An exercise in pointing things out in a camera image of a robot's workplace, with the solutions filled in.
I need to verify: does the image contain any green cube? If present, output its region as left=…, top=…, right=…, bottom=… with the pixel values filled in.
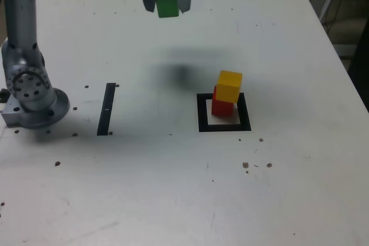
left=154, top=0, right=180, bottom=18

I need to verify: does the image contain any yellow cube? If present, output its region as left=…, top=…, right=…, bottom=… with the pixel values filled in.
left=216, top=70, right=243, bottom=104

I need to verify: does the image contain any red cube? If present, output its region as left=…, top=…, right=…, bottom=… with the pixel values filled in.
left=211, top=85, right=235, bottom=117

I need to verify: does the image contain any black tape square outline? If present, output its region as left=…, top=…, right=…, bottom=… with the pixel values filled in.
left=196, top=92, right=252, bottom=133

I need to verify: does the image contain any black tape strip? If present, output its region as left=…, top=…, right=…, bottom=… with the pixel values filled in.
left=96, top=82, right=116, bottom=137

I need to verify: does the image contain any grey flat plate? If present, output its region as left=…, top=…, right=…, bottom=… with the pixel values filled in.
left=334, top=43, right=358, bottom=58

